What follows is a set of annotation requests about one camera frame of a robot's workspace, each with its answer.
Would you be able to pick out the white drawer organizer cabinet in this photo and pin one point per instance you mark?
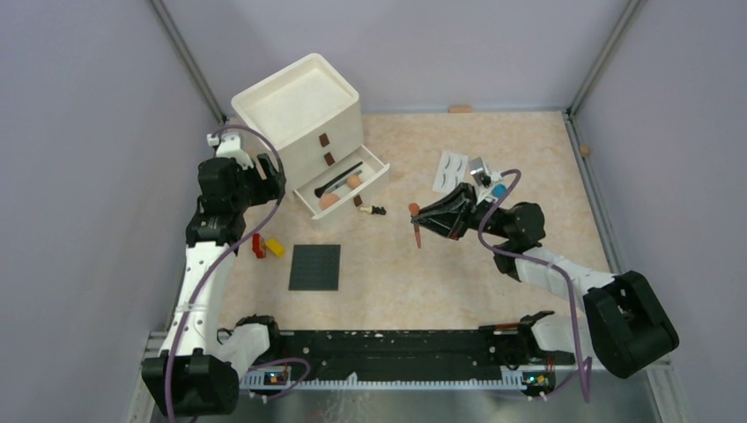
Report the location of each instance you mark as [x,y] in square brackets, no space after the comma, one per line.
[309,112]

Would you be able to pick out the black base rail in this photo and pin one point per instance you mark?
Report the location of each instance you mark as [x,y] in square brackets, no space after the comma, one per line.
[482,354]

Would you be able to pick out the red owl toy block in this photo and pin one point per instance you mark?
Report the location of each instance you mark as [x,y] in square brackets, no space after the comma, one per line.
[258,246]

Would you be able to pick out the dark grey studded baseplate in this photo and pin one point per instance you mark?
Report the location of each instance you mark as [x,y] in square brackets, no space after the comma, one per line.
[315,268]

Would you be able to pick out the black makeup brush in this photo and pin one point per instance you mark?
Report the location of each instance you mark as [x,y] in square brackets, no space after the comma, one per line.
[331,185]

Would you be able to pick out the wooden block at wall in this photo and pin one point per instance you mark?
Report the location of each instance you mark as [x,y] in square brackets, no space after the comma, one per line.
[460,109]

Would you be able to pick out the false eyelashes card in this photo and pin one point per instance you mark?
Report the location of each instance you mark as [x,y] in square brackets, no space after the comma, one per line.
[450,171]

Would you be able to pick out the round peach powder puff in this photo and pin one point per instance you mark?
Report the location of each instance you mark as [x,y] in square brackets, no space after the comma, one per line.
[327,200]

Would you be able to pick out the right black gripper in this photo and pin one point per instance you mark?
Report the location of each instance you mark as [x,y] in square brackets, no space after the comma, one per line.
[454,214]

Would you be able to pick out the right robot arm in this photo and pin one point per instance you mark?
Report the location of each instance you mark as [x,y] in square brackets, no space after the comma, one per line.
[615,319]

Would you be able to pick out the yellow toy block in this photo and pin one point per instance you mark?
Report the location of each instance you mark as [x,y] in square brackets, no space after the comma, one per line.
[275,247]

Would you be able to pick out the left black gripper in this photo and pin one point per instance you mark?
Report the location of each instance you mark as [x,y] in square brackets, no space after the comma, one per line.
[271,188]

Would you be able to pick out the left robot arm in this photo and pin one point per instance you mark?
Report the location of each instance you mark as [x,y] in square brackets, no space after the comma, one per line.
[241,187]

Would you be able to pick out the white bottom drawer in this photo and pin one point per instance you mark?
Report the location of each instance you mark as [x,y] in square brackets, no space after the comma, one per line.
[374,173]

